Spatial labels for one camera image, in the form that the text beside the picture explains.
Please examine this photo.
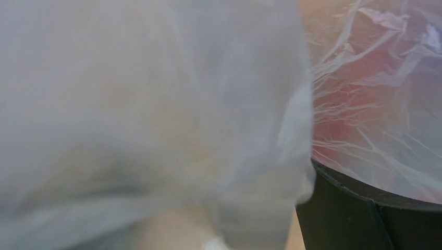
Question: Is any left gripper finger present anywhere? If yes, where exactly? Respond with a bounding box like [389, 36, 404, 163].
[296, 161, 441, 250]

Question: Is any clear plastic fruit bag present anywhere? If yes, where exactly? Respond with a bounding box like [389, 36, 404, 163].
[1, 1, 441, 249]

